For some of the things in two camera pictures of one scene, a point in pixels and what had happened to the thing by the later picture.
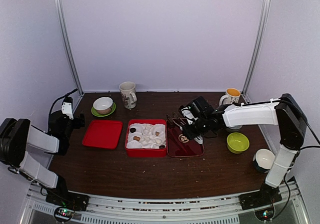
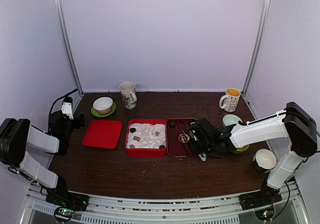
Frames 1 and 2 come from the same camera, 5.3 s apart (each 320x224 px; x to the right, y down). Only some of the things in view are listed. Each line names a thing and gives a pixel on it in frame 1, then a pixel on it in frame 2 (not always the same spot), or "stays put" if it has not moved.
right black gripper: (189, 133) to (194, 149)
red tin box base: (146, 138) stays put
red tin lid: (103, 134) stays put
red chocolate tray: (178, 146) stays put
